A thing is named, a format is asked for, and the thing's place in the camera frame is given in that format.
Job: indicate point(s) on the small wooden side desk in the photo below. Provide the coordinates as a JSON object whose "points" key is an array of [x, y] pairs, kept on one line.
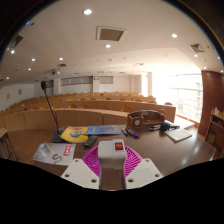
{"points": [[4, 135]]}

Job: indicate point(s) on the square ceiling vent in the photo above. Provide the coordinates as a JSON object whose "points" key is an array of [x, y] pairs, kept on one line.
{"points": [[111, 34]]}

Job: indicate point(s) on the blue marker pen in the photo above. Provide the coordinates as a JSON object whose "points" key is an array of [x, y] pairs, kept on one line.
{"points": [[124, 132]]}

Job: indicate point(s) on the black gooseneck desk microphone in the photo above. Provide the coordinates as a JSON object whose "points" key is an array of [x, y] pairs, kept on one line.
{"points": [[58, 136]]}

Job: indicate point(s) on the white charger with red switch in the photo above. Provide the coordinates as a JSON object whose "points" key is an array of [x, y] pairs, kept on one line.
{"points": [[111, 155]]}

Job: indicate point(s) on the wooden desk organizer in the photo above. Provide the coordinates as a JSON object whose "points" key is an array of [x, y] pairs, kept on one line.
{"points": [[146, 119]]}

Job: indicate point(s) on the black desk device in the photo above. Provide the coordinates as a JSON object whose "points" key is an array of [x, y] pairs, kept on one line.
{"points": [[165, 126]]}

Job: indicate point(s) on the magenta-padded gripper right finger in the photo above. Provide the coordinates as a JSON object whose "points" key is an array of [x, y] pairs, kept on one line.
{"points": [[144, 171]]}

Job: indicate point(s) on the wooden shelf unit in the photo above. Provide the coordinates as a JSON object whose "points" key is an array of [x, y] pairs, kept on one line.
{"points": [[215, 128]]}

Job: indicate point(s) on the round ceiling lights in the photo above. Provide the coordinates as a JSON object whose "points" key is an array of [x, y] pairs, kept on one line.
{"points": [[87, 12]]}

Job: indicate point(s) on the black remote control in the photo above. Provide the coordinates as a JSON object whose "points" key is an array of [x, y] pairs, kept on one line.
{"points": [[90, 141]]}

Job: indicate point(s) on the yellow book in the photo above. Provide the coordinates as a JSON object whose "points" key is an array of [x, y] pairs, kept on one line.
{"points": [[75, 134]]}

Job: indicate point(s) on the blue booklet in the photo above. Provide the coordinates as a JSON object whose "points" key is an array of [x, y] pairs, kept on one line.
{"points": [[104, 130]]}

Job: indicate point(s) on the white notebook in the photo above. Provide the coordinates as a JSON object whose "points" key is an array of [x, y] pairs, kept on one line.
{"points": [[178, 135]]}

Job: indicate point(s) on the white magazine with red print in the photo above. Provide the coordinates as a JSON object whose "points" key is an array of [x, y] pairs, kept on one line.
{"points": [[55, 154]]}

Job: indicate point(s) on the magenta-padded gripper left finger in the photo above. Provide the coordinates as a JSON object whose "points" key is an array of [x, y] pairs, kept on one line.
{"points": [[80, 171]]}

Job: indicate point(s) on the red marker pen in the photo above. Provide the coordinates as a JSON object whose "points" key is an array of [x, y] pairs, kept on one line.
{"points": [[133, 133]]}

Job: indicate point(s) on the rows of wooden auditorium seats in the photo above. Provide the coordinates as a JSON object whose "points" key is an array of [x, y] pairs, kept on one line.
{"points": [[80, 116]]}

